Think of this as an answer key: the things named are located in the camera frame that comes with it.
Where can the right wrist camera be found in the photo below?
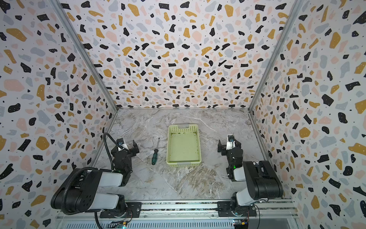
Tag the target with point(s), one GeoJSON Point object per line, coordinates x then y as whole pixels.
{"type": "Point", "coordinates": [230, 142]}

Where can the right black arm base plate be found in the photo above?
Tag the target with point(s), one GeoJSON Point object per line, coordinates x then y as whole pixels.
{"type": "Point", "coordinates": [227, 209]}

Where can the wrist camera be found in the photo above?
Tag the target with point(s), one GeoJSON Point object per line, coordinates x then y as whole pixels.
{"type": "Point", "coordinates": [122, 145]}
{"type": "Point", "coordinates": [230, 142]}

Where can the aluminium mounting rail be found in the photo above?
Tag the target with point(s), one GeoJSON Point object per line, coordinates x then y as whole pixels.
{"type": "Point", "coordinates": [189, 214]}

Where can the green black screwdriver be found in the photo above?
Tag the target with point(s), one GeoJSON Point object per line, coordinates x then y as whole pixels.
{"type": "Point", "coordinates": [155, 153]}

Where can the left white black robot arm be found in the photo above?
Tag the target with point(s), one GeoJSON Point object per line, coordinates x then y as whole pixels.
{"type": "Point", "coordinates": [79, 192]}

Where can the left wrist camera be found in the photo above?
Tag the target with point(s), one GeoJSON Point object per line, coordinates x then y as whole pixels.
{"type": "Point", "coordinates": [122, 145]}

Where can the light green plastic bin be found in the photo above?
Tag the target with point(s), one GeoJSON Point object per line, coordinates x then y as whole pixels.
{"type": "Point", "coordinates": [183, 147]}

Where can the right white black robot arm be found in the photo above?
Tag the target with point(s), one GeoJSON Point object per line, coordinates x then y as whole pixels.
{"type": "Point", "coordinates": [261, 180]}

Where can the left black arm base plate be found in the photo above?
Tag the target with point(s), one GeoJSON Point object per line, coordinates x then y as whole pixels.
{"type": "Point", "coordinates": [128, 211]}

